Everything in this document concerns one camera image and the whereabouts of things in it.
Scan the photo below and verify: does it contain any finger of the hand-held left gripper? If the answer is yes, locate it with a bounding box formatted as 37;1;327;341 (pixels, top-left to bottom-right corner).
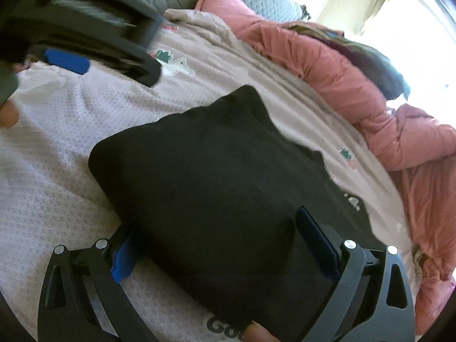
21;0;165;48
27;43;164;88

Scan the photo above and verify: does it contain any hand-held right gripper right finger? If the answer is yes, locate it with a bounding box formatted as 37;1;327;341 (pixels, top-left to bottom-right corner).
295;205;417;342

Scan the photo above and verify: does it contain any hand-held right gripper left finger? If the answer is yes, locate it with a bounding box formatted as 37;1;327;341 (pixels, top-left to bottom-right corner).
37;226;159;342

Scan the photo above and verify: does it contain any black shirt with orange patches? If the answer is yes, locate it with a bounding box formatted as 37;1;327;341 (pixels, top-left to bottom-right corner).
87;85;383;342

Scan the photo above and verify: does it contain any person's left hand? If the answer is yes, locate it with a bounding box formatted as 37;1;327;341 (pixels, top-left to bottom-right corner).
0;99;20;129

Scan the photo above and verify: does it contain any person's right hand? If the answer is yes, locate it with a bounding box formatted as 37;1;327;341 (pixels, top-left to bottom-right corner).
244;322;283;342

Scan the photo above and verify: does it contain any white strawberry print blanket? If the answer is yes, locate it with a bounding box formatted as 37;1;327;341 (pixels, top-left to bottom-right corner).
0;7;424;342

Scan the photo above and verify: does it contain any pink quilted comforter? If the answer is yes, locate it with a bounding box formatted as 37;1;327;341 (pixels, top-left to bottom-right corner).
194;0;456;335

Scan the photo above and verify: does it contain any dark patterned cloth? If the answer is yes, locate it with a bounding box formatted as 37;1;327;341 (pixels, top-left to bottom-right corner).
285;21;410;100

